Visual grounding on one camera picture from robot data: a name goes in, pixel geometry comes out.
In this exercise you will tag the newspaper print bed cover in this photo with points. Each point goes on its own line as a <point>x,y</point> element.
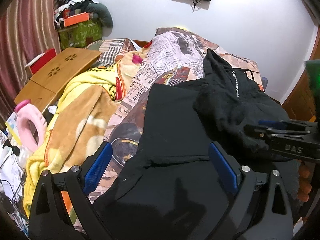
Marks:
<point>172,56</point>

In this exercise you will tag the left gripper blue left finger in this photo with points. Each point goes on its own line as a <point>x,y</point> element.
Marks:
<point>49,218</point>

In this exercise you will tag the red striped curtain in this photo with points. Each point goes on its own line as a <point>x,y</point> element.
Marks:
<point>27,29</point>

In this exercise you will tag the brown wooden door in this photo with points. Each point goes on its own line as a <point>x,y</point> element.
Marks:
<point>299,104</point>

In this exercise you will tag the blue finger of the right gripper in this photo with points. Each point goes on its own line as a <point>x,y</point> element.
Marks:
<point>258,131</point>
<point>273,124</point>

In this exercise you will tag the wooden lap desk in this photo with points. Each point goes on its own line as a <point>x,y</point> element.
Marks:
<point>48,84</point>

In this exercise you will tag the person's right hand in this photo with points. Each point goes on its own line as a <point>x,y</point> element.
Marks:
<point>304,184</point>

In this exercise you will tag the yellow fleece blanket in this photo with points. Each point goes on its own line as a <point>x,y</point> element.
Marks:
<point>78,126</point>

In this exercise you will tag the green patterned storage box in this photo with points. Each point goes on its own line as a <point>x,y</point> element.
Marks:
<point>80,35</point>

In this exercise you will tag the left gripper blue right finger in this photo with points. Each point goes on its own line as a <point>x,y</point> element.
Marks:
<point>260,208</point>

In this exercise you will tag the red white box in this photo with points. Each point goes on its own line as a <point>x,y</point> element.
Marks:
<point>40,60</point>

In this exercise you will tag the black zip hoodie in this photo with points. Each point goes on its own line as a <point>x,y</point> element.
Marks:
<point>170,188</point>

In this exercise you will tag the dark green jacket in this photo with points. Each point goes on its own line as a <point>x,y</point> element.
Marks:
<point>102,12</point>

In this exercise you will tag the striped grey cloth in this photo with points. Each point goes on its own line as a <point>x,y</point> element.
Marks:
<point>111,50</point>

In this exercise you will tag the orange box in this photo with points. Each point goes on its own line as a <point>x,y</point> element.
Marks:
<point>75,19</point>

